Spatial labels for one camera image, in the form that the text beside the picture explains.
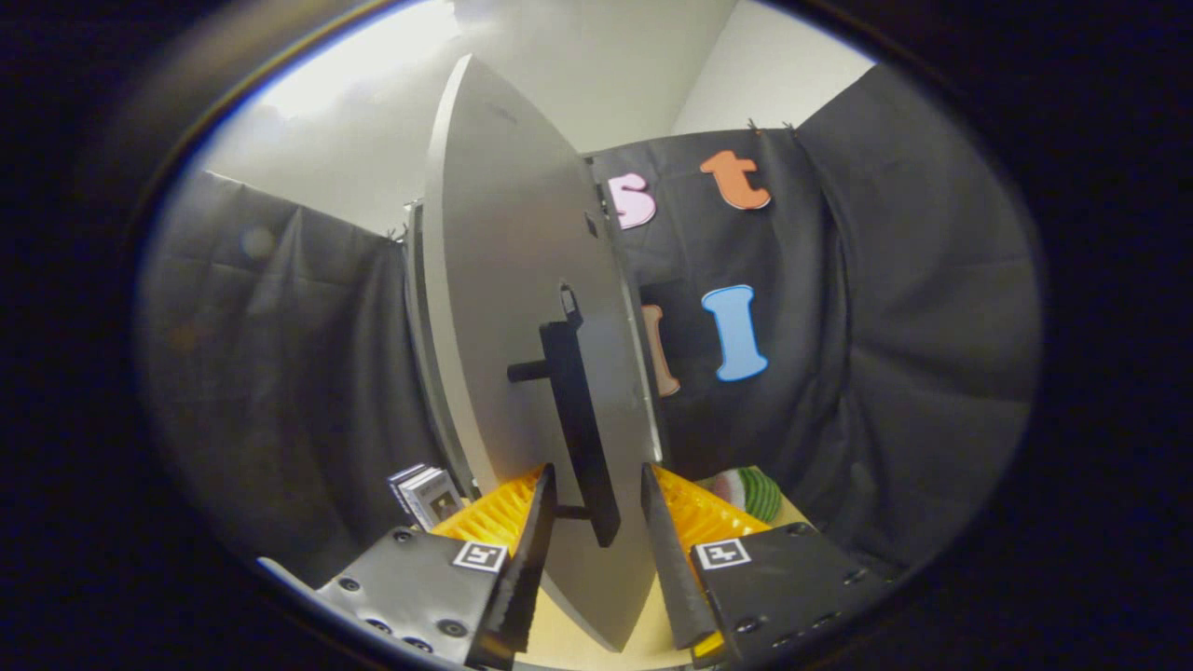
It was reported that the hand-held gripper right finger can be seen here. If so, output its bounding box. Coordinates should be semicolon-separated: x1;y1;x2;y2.
640;463;896;664

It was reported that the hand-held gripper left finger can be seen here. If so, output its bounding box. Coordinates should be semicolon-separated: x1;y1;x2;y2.
261;463;558;670

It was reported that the black door handle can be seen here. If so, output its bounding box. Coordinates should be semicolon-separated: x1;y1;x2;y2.
506;284;623;549

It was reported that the grey shoe cabinet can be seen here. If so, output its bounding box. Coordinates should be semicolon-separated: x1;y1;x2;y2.
403;200;481;500

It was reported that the white shoe cabinet door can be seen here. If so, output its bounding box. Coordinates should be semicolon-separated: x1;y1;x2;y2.
421;53;665;653

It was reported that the white cover book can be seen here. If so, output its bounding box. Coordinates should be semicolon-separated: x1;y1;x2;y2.
401;469;465;532
387;463;434;518

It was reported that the green striped round object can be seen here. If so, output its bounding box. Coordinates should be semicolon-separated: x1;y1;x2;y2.
713;466;784;525

